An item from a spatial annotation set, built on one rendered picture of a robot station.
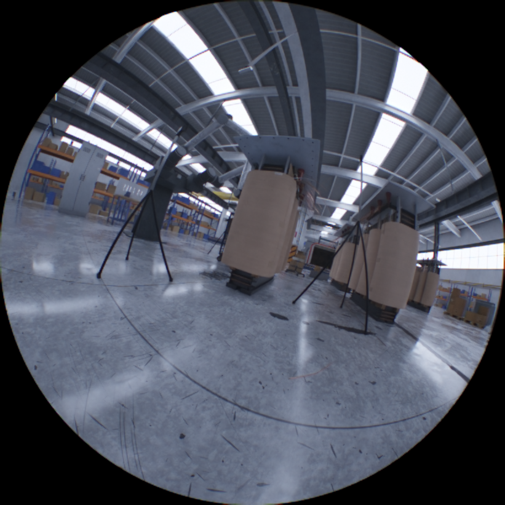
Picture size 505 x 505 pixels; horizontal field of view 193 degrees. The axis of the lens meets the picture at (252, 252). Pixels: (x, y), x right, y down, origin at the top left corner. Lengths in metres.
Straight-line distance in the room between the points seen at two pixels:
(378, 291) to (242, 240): 1.57
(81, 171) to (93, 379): 4.92
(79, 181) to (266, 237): 4.92
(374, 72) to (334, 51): 2.19
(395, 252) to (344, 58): 9.32
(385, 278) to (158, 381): 1.94
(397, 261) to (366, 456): 1.75
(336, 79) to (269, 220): 9.79
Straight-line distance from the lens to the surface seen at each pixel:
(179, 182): 2.87
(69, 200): 5.08
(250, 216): 1.21
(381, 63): 10.44
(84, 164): 5.17
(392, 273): 1.90
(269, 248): 1.15
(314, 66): 4.55
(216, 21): 10.83
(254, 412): 0.47
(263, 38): 6.66
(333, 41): 9.74
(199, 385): 0.48
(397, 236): 1.98
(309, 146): 1.41
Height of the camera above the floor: 0.40
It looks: 2 degrees down
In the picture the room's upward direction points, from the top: 16 degrees clockwise
